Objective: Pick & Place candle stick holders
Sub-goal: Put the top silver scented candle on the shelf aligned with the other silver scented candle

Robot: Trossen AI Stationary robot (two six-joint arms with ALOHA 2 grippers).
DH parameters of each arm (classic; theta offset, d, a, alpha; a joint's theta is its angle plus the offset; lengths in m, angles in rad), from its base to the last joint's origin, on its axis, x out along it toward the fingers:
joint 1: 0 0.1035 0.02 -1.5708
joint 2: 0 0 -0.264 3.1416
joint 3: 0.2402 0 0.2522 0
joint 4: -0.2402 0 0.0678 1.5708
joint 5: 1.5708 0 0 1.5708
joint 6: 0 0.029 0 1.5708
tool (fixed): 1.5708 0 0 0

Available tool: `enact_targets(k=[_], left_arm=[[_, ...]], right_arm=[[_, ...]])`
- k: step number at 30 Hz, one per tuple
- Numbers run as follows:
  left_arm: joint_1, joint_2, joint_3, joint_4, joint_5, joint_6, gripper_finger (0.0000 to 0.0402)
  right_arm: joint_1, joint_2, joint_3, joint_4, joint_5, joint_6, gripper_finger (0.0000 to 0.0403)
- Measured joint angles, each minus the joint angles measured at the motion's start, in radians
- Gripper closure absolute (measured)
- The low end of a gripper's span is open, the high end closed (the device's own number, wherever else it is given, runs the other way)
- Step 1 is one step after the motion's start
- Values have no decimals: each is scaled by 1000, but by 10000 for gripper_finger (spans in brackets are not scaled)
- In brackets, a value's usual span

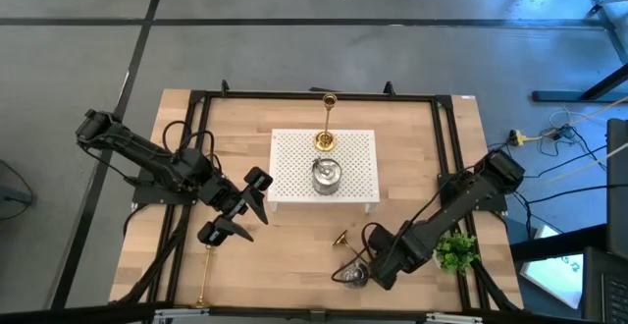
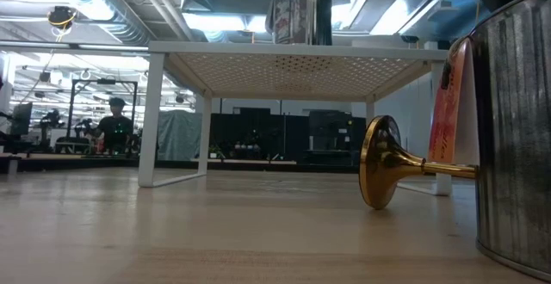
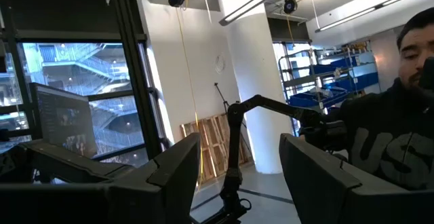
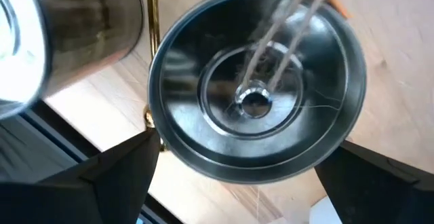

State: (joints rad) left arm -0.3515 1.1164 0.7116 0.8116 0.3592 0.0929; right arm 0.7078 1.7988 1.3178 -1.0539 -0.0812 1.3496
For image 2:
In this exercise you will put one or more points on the short gold candlestick holder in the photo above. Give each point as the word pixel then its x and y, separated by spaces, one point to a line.
pixel 383 168

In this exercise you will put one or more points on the silver tin candle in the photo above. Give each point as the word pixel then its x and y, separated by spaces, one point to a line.
pixel 516 146
pixel 301 13

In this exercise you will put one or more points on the black background partition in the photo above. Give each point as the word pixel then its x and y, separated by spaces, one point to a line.
pixel 267 133

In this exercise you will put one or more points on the white perforated shelf riser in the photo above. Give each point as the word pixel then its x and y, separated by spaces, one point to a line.
pixel 258 47

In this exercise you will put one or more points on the grey fabric cover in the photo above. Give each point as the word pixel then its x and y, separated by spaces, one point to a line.
pixel 178 135

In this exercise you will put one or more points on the person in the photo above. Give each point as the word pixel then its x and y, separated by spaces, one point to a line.
pixel 114 131

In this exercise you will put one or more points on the yellow black ceiling device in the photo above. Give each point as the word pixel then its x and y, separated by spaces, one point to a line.
pixel 61 17

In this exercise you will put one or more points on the dark background monitor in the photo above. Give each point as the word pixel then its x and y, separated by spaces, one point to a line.
pixel 21 118

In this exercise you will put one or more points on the silver ceiling duct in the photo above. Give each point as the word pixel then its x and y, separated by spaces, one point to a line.
pixel 116 17

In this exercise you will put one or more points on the black background rig frame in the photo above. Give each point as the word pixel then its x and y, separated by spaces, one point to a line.
pixel 73 103

